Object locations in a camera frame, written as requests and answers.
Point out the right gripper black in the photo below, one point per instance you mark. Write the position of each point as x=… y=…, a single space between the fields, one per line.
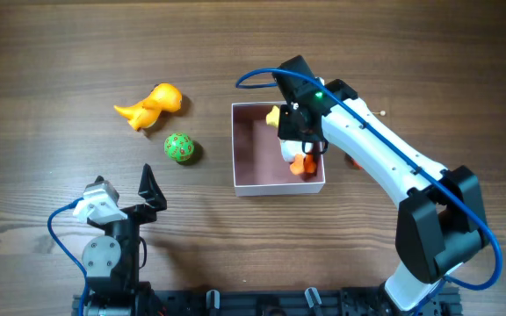
x=299 y=127

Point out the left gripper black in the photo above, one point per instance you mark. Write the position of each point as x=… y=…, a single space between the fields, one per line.
x=129 y=212

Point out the white plush duck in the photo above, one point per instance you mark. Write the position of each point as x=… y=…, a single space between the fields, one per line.
x=299 y=155

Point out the green numbered ball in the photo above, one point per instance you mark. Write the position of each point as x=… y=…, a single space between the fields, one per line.
x=179 y=147

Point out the orange plastic wheel toy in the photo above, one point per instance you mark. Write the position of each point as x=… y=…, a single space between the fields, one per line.
x=352 y=162

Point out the orange dinosaur toy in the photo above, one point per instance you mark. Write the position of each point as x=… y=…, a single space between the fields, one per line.
x=164 y=97

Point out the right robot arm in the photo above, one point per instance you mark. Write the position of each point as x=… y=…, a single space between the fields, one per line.
x=442 y=234

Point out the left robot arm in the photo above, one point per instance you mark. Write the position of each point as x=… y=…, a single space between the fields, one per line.
x=113 y=260

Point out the white cardboard box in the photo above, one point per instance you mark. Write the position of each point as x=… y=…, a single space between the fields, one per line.
x=259 y=168

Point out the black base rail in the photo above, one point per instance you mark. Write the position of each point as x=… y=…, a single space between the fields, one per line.
x=270 y=303

